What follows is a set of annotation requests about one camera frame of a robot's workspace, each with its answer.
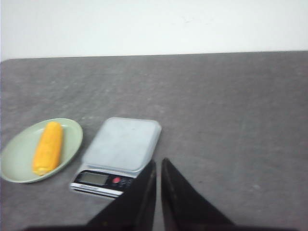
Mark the silver digital kitchen scale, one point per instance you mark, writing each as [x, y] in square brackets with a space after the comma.
[118, 153]

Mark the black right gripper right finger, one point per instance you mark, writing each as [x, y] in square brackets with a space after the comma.
[184, 209]

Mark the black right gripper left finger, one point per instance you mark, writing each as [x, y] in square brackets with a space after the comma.
[134, 209]

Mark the yellow corn cob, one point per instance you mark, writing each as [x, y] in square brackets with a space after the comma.
[48, 150]

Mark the pale green plate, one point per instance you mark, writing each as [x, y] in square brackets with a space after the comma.
[16, 158]

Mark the grey table mat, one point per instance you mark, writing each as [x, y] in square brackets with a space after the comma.
[235, 125]

